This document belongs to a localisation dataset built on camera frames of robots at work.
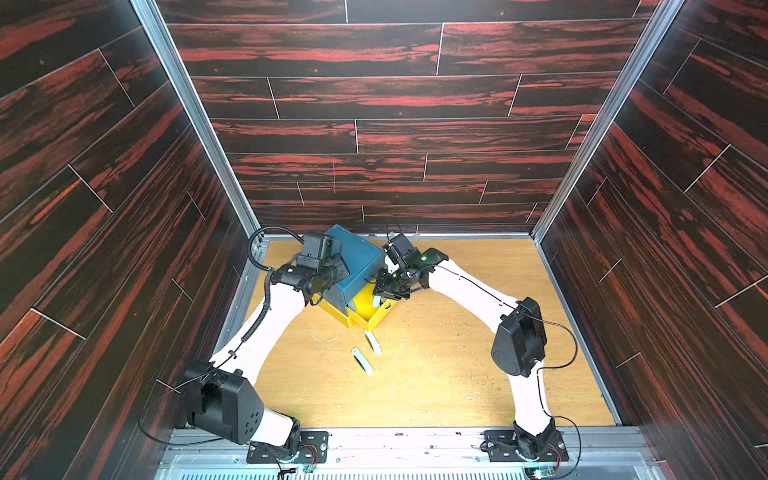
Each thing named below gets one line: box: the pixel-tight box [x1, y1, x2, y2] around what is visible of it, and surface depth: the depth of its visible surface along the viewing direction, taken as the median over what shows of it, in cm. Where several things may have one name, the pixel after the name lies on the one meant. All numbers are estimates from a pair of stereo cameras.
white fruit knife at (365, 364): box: [352, 347, 374, 376], surface depth 90 cm
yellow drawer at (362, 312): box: [346, 283, 397, 331], surface depth 86 cm
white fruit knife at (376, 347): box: [364, 329, 382, 355], surface depth 94 cm
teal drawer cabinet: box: [324, 224, 386, 314], surface depth 86 cm
